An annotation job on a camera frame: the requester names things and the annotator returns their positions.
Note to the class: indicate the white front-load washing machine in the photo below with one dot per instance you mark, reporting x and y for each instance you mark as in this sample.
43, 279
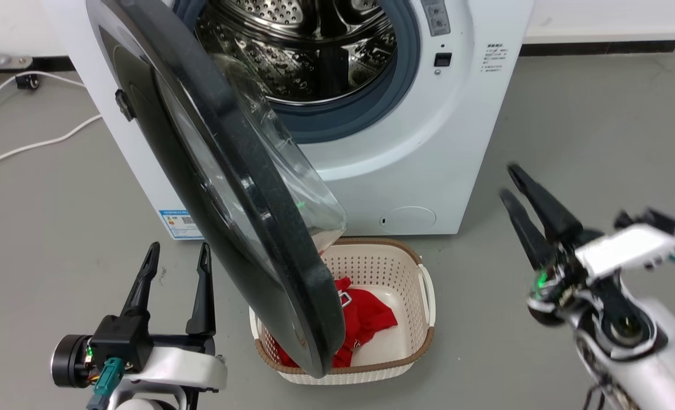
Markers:
428, 142

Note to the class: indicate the red garment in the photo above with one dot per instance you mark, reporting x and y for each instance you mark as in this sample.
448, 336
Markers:
365, 319

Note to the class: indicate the blue energy label sticker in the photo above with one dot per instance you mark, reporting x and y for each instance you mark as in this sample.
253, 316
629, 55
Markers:
179, 223

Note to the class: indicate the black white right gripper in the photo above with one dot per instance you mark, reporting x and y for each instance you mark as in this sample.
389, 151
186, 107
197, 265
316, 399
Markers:
599, 267

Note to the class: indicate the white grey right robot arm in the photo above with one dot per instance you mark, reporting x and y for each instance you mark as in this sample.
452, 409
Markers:
639, 364

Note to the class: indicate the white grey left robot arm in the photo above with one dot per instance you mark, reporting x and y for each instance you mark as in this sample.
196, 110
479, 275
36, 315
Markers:
138, 398

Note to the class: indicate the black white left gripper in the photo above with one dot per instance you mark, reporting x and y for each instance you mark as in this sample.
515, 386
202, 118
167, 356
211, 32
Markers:
126, 344

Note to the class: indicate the white perforated laundry basket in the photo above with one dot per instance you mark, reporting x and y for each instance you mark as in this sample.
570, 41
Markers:
411, 296

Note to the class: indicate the black round washing machine door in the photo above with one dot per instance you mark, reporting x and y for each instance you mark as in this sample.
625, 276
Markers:
240, 188

